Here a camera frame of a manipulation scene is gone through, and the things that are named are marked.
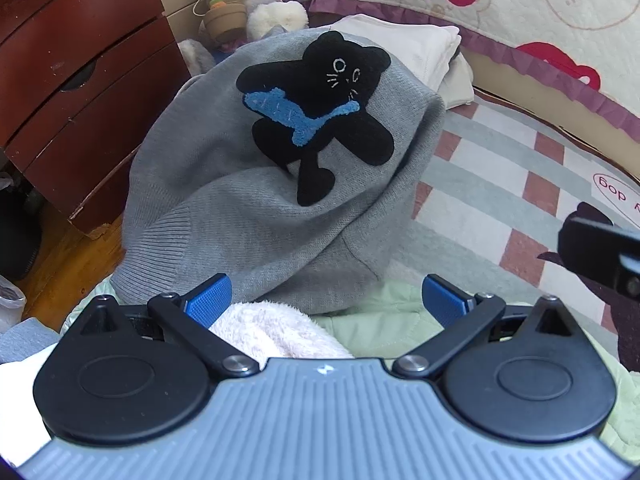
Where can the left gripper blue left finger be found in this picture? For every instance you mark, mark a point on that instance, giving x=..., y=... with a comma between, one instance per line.
x=187, y=319

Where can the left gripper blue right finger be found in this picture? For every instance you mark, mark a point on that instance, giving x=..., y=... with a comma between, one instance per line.
x=464, y=319

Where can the grey sweater with black cat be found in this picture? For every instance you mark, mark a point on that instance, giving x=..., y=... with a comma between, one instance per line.
x=291, y=167

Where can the fluffy white pink garment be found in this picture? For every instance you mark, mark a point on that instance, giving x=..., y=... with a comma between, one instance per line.
x=264, y=330

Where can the light green quilted garment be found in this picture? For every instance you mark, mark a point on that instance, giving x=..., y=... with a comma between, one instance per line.
x=393, y=321

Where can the checkered cartoon bed sheet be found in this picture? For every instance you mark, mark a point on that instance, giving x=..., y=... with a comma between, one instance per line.
x=491, y=202

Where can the bear print quilt purple trim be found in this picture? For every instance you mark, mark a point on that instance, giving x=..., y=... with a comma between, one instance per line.
x=587, y=49

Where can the folded white garment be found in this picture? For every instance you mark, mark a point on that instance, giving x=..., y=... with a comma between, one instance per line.
x=431, y=53

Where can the dark red wooden dresser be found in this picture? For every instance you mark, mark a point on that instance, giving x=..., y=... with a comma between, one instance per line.
x=82, y=83

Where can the grey bunny plush toy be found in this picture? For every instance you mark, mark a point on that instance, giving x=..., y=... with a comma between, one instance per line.
x=227, y=22

